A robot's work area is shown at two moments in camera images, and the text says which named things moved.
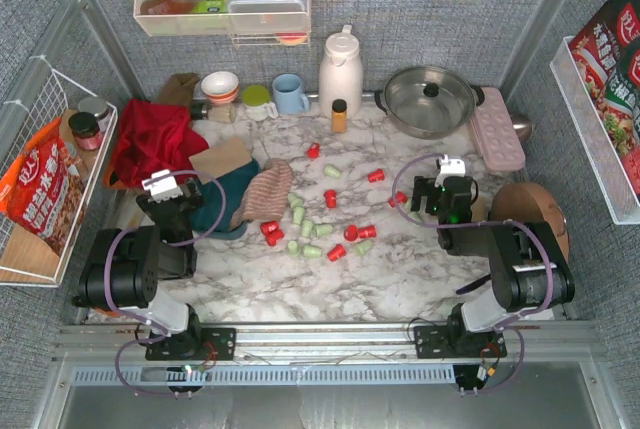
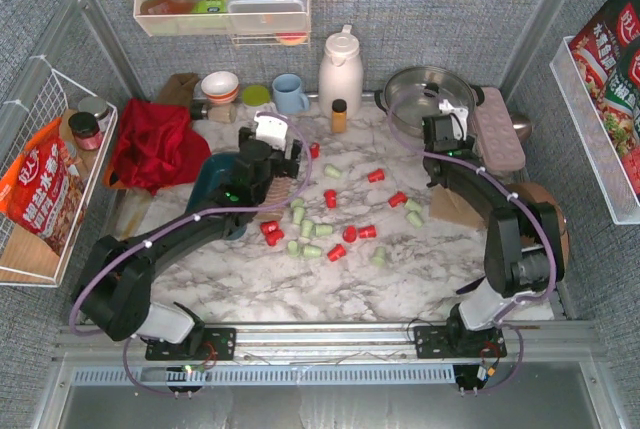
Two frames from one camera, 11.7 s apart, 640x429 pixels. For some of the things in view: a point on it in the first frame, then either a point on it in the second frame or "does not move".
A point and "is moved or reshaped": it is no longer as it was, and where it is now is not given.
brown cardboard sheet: x=227 y=154 is moved or reshaped
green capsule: x=293 y=248 does not move
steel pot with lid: x=429 y=103 does not move
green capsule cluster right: x=322 y=230 does not move
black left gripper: x=167 y=204 → x=293 y=160
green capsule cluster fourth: x=306 y=228 does not move
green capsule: x=415 y=215 does not move
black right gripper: x=424 y=194 → x=435 y=129
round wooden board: x=531 y=202 does not move
